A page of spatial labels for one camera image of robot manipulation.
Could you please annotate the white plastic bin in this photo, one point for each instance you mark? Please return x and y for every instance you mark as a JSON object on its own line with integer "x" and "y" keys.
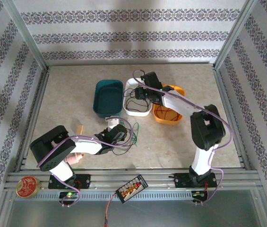
{"x": 133, "y": 113}

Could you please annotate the left controller board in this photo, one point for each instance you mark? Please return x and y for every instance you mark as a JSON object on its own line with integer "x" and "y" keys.
{"x": 69, "y": 195}

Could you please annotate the right controller board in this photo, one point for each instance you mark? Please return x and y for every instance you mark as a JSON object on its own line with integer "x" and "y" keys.
{"x": 200, "y": 195}

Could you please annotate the round red gold tin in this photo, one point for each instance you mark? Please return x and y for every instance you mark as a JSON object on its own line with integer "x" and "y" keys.
{"x": 28, "y": 187}

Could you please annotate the small wooden block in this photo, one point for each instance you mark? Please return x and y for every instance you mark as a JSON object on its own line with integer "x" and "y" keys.
{"x": 80, "y": 129}

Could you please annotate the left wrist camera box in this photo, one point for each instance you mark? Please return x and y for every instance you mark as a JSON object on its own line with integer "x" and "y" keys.
{"x": 113, "y": 121}

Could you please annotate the teal plastic bin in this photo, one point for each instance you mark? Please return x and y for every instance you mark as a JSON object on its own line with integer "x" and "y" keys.
{"x": 108, "y": 99}

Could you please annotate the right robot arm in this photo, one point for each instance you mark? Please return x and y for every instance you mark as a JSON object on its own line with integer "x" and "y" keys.
{"x": 206, "y": 127}

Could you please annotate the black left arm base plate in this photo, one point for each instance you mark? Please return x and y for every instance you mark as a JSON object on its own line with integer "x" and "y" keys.
{"x": 86, "y": 181}

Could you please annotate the black power distribution board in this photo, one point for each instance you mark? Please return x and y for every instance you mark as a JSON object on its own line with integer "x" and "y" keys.
{"x": 131, "y": 189}

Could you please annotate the orange plastic bin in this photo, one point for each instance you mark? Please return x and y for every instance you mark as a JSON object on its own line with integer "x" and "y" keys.
{"x": 168, "y": 121}

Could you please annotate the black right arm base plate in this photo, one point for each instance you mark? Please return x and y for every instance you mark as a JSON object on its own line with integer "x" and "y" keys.
{"x": 183, "y": 180}

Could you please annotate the controller board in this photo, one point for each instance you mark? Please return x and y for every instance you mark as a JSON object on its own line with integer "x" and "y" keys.
{"x": 200, "y": 195}
{"x": 69, "y": 195}

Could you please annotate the aluminium frame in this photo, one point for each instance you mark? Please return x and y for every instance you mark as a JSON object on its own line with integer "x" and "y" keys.
{"x": 123, "y": 182}

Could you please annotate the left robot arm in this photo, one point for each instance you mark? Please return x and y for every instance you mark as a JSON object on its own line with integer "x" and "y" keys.
{"x": 53, "y": 146}

